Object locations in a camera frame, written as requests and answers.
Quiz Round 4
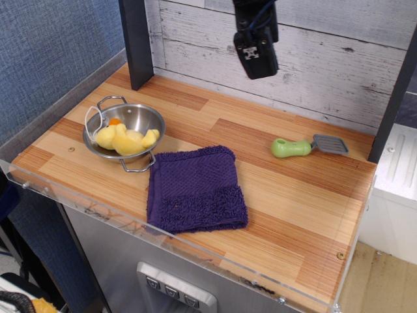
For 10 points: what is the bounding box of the steel button control panel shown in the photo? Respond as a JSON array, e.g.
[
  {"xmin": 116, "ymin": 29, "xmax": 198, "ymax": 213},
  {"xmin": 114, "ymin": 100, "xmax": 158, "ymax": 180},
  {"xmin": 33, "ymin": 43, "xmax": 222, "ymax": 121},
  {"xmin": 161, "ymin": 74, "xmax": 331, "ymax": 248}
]
[{"xmin": 136, "ymin": 261, "xmax": 218, "ymax": 312}]

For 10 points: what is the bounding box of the black left frame post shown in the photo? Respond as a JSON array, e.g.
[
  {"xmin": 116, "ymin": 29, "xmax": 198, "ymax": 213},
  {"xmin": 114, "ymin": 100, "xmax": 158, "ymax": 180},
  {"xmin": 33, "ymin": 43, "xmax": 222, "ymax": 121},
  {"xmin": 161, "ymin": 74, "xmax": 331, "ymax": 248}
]
[{"xmin": 119, "ymin": 0, "xmax": 154, "ymax": 91}]

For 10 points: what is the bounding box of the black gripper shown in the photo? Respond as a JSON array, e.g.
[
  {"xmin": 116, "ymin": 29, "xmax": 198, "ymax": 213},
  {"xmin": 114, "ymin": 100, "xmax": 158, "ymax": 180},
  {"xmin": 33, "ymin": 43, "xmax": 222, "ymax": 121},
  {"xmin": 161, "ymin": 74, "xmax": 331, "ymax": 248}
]
[{"xmin": 233, "ymin": 0, "xmax": 279, "ymax": 80}]

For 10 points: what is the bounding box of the clear acrylic table guard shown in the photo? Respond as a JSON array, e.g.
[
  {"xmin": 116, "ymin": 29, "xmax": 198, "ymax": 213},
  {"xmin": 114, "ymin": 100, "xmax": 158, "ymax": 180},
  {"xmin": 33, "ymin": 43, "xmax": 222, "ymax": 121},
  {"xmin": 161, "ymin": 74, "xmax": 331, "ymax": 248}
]
[{"xmin": 1, "ymin": 156, "xmax": 373, "ymax": 312}]

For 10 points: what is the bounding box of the steel bowl with handles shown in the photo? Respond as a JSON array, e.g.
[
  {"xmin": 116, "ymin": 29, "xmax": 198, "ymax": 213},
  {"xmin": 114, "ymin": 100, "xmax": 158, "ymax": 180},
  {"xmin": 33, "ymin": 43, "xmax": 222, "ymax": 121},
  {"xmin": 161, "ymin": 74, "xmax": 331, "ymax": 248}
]
[{"xmin": 83, "ymin": 96, "xmax": 165, "ymax": 173}]

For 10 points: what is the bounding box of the purple folded cloth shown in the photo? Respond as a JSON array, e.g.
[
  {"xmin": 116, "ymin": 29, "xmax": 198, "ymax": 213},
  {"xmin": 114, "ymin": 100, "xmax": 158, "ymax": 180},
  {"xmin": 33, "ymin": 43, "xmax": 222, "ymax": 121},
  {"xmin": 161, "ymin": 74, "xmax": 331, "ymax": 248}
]
[{"xmin": 147, "ymin": 145, "xmax": 248, "ymax": 234}]

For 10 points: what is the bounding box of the black frame post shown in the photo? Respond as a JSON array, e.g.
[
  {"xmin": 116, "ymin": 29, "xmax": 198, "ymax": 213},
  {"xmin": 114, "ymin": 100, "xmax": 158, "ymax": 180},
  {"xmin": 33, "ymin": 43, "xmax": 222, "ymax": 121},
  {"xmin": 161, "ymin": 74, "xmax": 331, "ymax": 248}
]
[
  {"xmin": 367, "ymin": 29, "xmax": 416, "ymax": 164},
  {"xmin": 119, "ymin": 0, "xmax": 154, "ymax": 91}
]

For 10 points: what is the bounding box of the black right frame post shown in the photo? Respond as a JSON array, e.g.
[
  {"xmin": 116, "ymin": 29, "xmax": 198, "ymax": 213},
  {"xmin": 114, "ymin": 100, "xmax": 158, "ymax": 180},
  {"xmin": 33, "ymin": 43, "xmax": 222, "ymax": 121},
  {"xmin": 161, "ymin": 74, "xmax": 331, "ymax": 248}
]
[{"xmin": 367, "ymin": 29, "xmax": 416, "ymax": 164}]

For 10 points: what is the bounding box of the green and grey spatula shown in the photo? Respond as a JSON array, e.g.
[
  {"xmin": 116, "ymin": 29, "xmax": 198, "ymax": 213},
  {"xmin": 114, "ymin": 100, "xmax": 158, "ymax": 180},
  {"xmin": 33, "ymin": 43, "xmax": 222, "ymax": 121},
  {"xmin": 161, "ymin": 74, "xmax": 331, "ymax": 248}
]
[{"xmin": 270, "ymin": 134, "xmax": 349, "ymax": 158}]

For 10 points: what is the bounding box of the yellow plush duck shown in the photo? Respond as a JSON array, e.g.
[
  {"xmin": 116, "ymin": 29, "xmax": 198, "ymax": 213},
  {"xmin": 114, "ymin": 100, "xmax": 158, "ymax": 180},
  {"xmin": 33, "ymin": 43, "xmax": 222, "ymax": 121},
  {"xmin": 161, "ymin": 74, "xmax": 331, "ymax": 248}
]
[{"xmin": 94, "ymin": 118, "xmax": 160, "ymax": 157}]

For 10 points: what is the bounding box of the black braided cable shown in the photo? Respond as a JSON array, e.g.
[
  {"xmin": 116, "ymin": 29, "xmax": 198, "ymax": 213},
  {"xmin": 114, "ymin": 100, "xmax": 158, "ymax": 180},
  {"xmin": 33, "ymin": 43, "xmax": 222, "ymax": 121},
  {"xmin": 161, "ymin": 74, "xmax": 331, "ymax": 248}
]
[{"xmin": 0, "ymin": 291, "xmax": 35, "ymax": 313}]

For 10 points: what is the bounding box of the white side cabinet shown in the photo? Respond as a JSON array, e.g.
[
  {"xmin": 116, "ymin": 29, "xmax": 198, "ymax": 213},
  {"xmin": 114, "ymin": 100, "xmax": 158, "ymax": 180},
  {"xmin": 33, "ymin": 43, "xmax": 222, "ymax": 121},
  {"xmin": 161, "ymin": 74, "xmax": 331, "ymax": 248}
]
[{"xmin": 358, "ymin": 124, "xmax": 416, "ymax": 264}]

